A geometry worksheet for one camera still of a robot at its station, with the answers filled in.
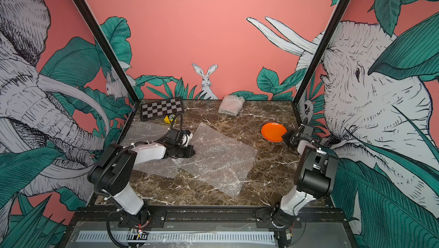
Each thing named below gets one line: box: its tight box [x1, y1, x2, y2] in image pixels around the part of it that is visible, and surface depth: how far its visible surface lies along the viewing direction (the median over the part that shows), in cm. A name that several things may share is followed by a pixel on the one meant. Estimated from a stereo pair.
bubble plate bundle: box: [218, 94, 246, 116], surface depth 117 cm
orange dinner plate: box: [261, 122, 287, 143], surface depth 103 cm
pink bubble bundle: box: [172, 122, 259, 198], surface depth 93 cm
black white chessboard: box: [140, 97, 185, 122], surface depth 115 cm
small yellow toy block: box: [164, 114, 176, 124], surface depth 110 cm
